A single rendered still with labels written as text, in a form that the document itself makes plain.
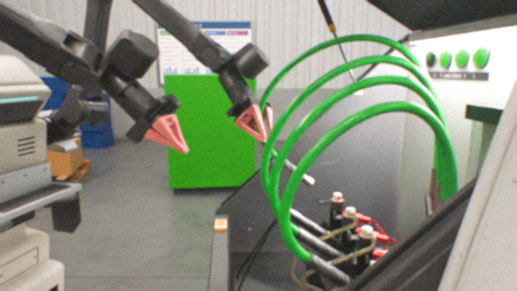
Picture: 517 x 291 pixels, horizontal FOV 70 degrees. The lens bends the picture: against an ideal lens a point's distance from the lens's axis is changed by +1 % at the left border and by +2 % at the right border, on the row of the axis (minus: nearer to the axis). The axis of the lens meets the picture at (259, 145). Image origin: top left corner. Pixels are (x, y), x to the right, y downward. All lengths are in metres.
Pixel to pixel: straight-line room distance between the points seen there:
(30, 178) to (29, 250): 0.21
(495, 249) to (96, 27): 1.05
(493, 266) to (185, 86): 3.68
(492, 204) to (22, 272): 1.12
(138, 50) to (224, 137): 3.34
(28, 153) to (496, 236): 1.07
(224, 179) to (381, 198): 3.07
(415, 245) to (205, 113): 3.59
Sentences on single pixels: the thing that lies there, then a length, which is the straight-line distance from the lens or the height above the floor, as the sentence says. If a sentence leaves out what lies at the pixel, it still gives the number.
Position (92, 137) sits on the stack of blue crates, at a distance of 7.00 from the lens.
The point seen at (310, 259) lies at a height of 1.11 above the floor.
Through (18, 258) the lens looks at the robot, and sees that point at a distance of 1.21.
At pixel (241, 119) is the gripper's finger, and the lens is 0.83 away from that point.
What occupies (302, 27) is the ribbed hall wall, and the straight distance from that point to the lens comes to 7.18.
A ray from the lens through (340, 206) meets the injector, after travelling 0.75.
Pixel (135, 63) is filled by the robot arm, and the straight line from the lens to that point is 0.68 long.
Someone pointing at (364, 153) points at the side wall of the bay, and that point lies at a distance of 1.09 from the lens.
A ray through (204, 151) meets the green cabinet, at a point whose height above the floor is 0.49.
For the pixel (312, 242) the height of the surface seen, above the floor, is 1.10.
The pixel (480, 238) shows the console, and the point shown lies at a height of 1.20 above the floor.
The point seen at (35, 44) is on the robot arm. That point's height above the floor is 1.39.
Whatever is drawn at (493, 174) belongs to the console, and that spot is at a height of 1.26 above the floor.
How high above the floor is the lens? 1.36
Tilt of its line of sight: 12 degrees down
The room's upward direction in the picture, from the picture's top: straight up
